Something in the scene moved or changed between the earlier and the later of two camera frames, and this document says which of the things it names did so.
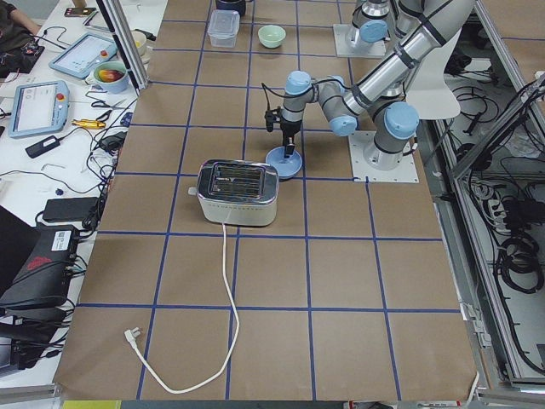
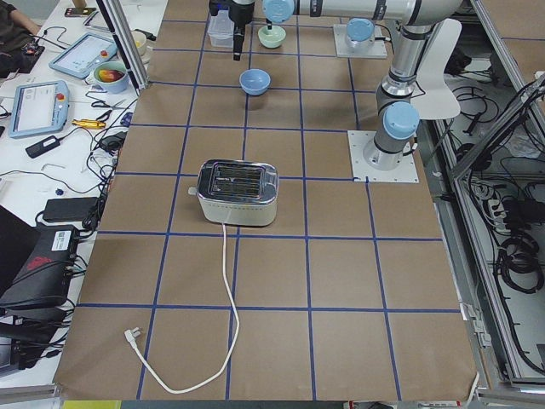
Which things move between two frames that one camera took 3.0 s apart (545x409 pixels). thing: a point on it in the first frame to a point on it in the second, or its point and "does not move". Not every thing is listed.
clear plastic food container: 223,28 does not move
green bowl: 271,36 does not move
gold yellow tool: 88,123 does not move
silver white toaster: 237,192 does not move
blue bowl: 286,168 to 255,82
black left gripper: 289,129 to 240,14
